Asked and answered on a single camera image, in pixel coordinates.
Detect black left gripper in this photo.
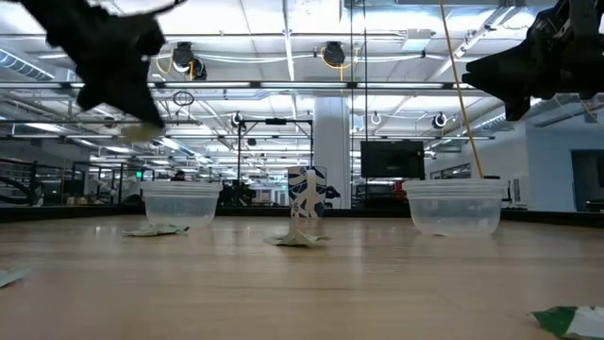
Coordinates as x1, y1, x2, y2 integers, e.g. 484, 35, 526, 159
18, 0, 167, 129

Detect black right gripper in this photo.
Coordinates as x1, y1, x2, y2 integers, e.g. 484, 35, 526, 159
461, 0, 604, 123

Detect pale green stevia packet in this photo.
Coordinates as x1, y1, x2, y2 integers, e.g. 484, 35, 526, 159
262, 228, 332, 248
122, 223, 191, 238
0, 266, 30, 289

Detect green and white truvia packet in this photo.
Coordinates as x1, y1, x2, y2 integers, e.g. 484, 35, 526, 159
529, 305, 604, 340

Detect clear plastic container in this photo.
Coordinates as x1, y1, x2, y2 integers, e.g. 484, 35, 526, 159
402, 178, 510, 238
140, 181, 224, 230

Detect black monitor screen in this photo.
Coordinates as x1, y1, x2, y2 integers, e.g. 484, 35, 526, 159
360, 140, 426, 180

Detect white building pillar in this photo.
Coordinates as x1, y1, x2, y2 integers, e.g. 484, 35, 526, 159
312, 96, 352, 210

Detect yellow hanging cable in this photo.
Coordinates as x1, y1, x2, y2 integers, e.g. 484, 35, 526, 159
438, 0, 486, 180

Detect black ceiling cable reel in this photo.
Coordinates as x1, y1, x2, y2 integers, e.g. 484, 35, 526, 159
321, 41, 348, 68
170, 41, 209, 81

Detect black hanging cable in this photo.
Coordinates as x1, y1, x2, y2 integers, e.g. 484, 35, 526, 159
348, 0, 355, 209
362, 0, 369, 143

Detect black metal frame stand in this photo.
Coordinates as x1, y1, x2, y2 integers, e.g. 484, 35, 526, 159
237, 117, 315, 209

